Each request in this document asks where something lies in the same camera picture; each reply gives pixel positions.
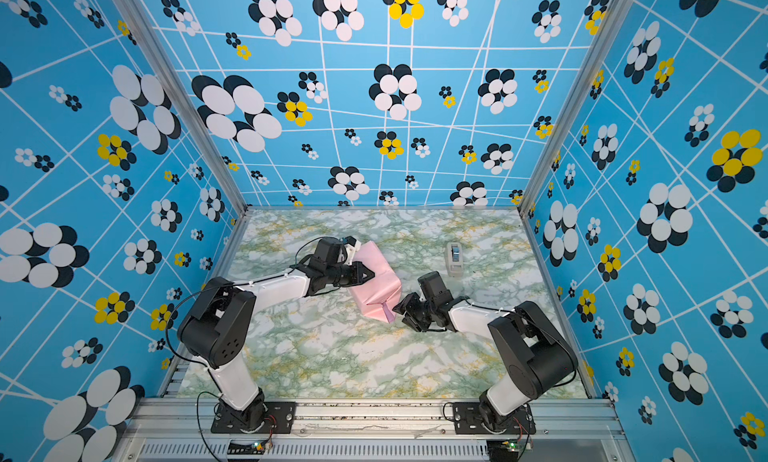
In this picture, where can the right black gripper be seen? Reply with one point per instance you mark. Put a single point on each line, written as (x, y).
(408, 305)

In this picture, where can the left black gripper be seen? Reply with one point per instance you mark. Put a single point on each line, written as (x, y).
(358, 269)

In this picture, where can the purple wrapping paper sheet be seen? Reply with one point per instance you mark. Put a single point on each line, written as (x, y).
(377, 297)

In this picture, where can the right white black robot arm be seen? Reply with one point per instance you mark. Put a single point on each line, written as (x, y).
(534, 353)

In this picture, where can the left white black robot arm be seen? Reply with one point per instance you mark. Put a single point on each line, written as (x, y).
(215, 328)

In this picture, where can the white tape dispenser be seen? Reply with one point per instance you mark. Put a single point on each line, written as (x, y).
(454, 257)

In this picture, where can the right green circuit board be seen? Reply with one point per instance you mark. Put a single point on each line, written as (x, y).
(503, 450)

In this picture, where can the green circuit board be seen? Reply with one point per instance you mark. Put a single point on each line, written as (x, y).
(248, 448)
(503, 450)

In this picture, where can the left green circuit board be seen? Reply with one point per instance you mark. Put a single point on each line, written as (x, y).
(248, 448)

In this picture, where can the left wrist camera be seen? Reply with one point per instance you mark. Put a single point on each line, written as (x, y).
(351, 243)

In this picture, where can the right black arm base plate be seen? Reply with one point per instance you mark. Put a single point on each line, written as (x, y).
(475, 418)

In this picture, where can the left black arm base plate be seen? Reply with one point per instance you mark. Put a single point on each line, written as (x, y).
(260, 418)

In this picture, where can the aluminium front rail frame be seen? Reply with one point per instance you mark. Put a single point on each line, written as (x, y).
(179, 429)

